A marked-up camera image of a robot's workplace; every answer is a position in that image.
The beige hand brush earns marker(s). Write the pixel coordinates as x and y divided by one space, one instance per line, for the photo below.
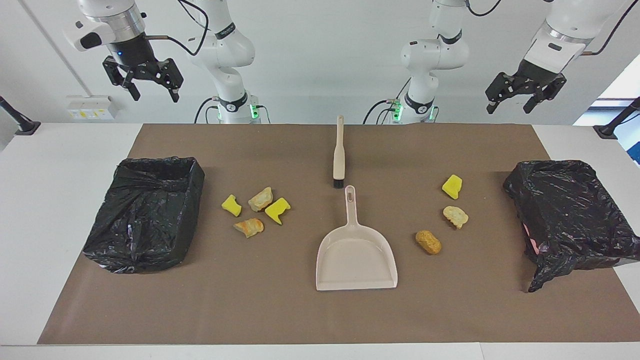
339 155

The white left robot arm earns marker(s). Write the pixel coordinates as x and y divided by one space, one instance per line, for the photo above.
435 55

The yellow sponge wedge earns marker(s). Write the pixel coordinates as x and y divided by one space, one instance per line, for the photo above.
452 186

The notched yellow sponge piece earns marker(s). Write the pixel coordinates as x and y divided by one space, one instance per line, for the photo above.
277 210

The small yellow sponge piece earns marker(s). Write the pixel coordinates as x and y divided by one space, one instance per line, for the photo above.
231 205

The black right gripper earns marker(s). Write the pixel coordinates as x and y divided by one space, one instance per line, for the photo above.
132 52

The pink bin with black bag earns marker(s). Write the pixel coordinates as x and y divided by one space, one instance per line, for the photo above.
570 215

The pale pink plastic dustpan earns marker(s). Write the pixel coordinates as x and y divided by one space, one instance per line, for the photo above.
356 260

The white wall socket box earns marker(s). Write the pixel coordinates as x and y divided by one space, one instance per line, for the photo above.
90 107

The pale fried dough piece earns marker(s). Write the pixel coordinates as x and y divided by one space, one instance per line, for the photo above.
455 216

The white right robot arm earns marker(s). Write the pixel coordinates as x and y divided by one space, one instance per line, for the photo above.
227 50

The white wall conduit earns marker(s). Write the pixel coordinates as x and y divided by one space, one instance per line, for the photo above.
50 47

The orange striped croissant piece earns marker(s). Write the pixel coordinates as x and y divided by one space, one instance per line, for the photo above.
248 227

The bright glass window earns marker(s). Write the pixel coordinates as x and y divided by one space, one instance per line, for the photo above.
620 85

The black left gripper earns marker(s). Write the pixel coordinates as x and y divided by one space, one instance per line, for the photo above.
537 72

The brown bread roll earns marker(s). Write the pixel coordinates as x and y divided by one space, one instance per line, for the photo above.
428 242

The brown table mat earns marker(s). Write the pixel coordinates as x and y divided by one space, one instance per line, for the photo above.
300 310

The pale bread chunk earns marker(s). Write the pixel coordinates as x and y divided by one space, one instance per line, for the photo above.
260 199

